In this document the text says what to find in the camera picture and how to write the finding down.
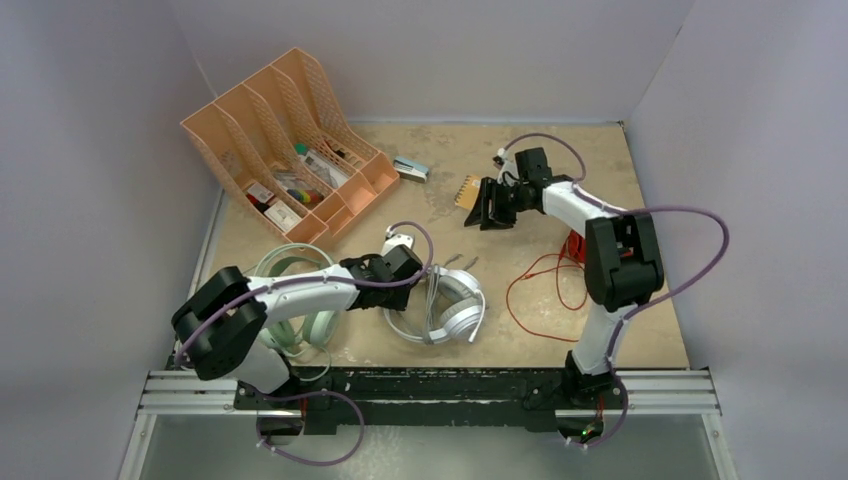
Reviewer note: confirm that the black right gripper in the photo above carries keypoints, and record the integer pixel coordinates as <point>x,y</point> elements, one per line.
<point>481,214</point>

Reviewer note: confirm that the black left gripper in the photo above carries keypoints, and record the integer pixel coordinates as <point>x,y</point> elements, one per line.
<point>397,300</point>

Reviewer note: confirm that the white over-ear headphones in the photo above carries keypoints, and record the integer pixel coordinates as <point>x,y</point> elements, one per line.
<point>455,307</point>

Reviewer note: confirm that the red black headphones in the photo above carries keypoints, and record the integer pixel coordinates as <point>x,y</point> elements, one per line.
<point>574,248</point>

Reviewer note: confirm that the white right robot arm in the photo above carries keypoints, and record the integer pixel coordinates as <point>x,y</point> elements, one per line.
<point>622,264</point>

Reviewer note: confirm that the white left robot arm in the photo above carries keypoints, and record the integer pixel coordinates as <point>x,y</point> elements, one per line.
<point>220,325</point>

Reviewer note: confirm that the yellow spiral notebook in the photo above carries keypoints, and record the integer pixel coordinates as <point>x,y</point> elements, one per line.
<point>468,192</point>

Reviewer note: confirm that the light blue stapler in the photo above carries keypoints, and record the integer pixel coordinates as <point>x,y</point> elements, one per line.
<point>411,170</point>

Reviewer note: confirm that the colourful marker set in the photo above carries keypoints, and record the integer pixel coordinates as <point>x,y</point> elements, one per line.
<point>307,197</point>

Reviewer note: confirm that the white staples box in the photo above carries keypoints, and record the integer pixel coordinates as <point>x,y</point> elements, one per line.
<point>282,216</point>

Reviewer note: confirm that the clear plastic ruler pouch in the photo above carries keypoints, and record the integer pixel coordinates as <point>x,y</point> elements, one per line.
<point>328,172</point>

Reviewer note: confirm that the peach plastic file organizer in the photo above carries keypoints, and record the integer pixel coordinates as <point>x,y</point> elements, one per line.
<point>255,132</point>

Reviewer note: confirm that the red white small box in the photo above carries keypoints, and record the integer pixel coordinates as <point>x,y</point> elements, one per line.
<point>260,193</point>

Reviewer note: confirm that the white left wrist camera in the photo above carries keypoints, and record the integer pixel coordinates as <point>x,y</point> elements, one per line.
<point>394,238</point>

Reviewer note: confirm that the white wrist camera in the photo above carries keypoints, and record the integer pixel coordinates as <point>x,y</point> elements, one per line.
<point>394,238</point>
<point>507,174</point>

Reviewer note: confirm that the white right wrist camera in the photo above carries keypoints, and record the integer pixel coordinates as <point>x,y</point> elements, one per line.
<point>507,174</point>

